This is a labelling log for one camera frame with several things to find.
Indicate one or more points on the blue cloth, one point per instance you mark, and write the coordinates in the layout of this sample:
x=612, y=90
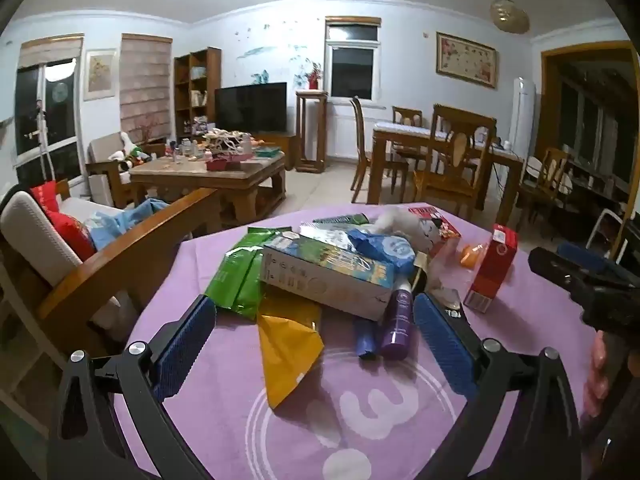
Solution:
x=130, y=220

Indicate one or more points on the wooden armchair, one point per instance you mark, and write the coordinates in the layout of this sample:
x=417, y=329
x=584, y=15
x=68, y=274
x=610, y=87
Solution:
x=125, y=260
x=105, y=150

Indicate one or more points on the glass balcony door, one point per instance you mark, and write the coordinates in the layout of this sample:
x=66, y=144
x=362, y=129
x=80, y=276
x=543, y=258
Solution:
x=30, y=110

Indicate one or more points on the wooden dining chair oval back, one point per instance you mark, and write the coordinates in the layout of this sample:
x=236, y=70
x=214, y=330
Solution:
x=445, y=185

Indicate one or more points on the plush toy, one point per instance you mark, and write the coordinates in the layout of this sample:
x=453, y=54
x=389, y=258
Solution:
x=127, y=152

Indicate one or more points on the black television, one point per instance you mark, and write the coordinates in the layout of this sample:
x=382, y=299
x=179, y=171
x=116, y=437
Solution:
x=250, y=107

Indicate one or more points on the person's right hand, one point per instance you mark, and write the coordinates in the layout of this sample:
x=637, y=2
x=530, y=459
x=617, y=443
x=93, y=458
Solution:
x=596, y=375

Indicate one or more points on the framed picture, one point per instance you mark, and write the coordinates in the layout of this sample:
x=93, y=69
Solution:
x=467, y=60

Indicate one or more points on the wooden television cabinet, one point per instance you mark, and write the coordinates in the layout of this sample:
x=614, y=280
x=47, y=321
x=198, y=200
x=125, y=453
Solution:
x=287, y=145

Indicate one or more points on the purple tablecloth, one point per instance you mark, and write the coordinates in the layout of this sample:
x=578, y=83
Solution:
x=225, y=410

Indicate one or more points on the white chair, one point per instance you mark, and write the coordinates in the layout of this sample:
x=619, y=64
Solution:
x=600, y=220

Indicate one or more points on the white green carton box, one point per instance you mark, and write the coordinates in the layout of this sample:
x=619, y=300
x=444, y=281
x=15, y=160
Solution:
x=325, y=275

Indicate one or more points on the tall wooden stand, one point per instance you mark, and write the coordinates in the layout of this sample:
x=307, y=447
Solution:
x=311, y=95

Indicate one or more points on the red vase with flowers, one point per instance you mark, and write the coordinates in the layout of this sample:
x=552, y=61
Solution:
x=314, y=82

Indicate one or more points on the blue wipes packet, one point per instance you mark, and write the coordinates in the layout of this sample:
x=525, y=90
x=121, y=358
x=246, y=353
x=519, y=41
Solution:
x=380, y=250

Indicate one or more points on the wide roller blind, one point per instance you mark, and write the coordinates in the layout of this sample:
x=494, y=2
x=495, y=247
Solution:
x=145, y=80

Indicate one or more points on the pile of coffee table clutter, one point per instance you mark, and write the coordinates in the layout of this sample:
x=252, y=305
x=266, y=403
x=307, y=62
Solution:
x=225, y=145

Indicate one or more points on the wall poster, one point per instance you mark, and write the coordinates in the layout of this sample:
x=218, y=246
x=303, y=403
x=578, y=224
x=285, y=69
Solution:
x=100, y=75

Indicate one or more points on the white standing air conditioner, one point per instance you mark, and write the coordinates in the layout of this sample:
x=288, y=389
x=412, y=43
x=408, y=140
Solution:
x=522, y=110

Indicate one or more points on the pendant lamp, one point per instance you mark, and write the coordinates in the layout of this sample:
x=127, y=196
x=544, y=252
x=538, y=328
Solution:
x=510, y=15

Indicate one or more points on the red cushion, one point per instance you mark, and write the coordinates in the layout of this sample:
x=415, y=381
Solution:
x=45, y=195
x=72, y=235

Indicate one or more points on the red carton box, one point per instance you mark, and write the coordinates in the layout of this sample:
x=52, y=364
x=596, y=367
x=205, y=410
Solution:
x=492, y=267

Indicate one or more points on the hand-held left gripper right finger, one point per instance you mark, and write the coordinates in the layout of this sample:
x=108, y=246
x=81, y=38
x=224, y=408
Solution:
x=445, y=345

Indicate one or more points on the short roller blind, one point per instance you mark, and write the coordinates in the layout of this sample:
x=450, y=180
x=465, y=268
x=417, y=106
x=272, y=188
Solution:
x=50, y=50

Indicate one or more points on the wooden coffee table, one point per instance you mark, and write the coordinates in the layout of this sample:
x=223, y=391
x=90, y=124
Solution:
x=200, y=180

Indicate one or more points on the clear plastic lid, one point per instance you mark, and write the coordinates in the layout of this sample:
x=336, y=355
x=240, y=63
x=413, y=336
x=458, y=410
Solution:
x=446, y=300

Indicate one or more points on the small orange item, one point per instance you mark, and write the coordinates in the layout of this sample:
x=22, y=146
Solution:
x=472, y=255

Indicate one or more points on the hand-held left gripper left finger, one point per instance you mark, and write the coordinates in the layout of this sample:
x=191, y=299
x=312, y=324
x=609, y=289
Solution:
x=182, y=345

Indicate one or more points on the wooden door frame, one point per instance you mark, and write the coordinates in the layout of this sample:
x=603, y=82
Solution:
x=546, y=110

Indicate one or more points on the red snack packet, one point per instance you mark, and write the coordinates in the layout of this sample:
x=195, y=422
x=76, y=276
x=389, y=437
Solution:
x=442, y=227

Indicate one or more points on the wooden dining table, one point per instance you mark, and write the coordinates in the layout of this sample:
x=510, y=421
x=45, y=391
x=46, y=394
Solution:
x=380, y=160

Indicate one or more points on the white radiator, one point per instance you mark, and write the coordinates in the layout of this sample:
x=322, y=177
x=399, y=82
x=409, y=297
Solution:
x=340, y=130

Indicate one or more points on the silver packet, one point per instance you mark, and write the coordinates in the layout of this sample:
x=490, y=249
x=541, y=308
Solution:
x=325, y=235

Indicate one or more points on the white fluff ball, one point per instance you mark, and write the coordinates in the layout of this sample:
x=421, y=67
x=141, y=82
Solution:
x=395, y=220

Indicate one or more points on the window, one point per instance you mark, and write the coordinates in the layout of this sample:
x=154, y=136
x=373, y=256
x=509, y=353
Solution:
x=352, y=70

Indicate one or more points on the purple bottle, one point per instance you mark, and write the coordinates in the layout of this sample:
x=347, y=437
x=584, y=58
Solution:
x=397, y=320

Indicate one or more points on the green snack packet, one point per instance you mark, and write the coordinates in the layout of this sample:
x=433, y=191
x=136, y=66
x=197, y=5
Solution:
x=232, y=275

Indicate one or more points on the wooden bookshelf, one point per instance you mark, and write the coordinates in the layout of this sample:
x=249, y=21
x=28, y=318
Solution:
x=215, y=70

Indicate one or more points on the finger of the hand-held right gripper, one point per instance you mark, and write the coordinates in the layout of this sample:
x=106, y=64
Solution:
x=587, y=253
x=555, y=267

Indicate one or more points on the yellow packet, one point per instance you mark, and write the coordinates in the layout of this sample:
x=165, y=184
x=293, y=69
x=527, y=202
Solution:
x=287, y=350

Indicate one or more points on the wooden dining chair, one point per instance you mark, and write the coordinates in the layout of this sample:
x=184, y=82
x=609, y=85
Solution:
x=400, y=112
x=550, y=170
x=357, y=125

